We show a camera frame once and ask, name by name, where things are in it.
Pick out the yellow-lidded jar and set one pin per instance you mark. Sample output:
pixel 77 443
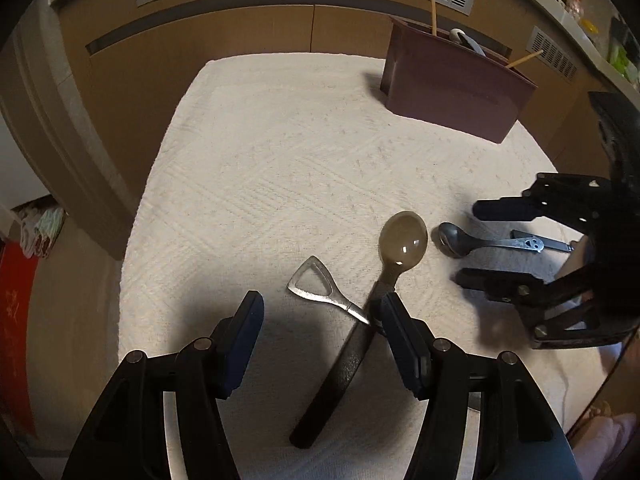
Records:
pixel 588 27

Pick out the orange-capped clear bottle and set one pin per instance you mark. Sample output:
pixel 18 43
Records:
pixel 575 6

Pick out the wooden counter cabinet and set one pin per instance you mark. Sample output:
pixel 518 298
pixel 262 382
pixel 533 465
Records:
pixel 200 35

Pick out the pink clothing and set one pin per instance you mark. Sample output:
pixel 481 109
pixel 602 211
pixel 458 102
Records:
pixel 607 445

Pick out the maroon plastic utensil box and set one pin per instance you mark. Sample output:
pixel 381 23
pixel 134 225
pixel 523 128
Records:
pixel 450 95

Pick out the white cabinet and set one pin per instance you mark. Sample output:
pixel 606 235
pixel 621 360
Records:
pixel 15 160

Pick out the wooden chopstick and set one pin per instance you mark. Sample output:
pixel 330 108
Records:
pixel 434 10
pixel 522 60

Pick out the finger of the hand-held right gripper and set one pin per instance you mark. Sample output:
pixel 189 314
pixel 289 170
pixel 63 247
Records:
pixel 505 207
pixel 500 285

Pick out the shovel-shaped steel spoon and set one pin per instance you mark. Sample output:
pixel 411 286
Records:
pixel 330 302

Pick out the green bag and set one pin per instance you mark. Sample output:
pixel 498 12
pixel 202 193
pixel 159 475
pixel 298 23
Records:
pixel 620 59

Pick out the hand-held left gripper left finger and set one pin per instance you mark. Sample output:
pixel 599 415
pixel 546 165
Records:
pixel 242 345

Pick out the white textured towel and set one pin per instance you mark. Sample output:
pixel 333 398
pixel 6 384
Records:
pixel 250 185

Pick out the grey silicone spoon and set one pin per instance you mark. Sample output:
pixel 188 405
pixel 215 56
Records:
pixel 474 46

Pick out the red floor mat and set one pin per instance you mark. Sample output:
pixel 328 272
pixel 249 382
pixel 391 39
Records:
pixel 15 340

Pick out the small grey vent grille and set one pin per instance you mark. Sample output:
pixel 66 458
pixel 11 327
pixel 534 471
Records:
pixel 552 52

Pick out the striped cloth pile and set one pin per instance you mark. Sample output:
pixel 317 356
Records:
pixel 42 232

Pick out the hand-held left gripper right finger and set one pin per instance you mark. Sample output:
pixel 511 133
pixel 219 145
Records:
pixel 402 345

